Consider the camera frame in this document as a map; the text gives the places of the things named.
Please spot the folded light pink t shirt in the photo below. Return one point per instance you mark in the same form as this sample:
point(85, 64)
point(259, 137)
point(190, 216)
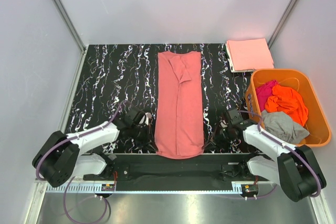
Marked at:
point(250, 54)

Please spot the magenta t shirt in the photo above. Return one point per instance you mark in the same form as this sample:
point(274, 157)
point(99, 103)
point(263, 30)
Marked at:
point(264, 92)

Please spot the orange t shirt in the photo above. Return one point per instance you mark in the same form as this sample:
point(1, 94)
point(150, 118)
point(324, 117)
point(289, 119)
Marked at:
point(288, 101)

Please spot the grey t shirt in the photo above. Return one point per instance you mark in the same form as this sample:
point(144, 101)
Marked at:
point(284, 127)

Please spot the salmon red t shirt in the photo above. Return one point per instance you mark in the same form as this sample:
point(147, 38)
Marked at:
point(179, 130)

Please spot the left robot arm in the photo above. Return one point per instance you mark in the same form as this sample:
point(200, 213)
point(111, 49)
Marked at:
point(80, 154)

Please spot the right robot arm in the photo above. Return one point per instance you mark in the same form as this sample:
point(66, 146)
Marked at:
point(294, 168)

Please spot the orange plastic basket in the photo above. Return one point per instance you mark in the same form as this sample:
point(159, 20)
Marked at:
point(317, 124)

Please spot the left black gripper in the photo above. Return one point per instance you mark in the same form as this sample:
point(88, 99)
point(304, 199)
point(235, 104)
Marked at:
point(146, 138)

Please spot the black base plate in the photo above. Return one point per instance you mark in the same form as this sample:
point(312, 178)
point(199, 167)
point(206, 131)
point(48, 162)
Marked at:
point(230, 167)

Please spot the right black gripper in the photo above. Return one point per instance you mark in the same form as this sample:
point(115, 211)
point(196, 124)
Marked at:
point(217, 137)

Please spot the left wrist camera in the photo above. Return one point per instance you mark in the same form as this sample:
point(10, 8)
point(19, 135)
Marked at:
point(147, 118)

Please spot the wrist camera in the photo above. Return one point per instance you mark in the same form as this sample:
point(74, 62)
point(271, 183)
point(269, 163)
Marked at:
point(147, 118)
point(223, 123)

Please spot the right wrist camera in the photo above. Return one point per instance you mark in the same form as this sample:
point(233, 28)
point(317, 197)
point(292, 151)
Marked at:
point(223, 123)

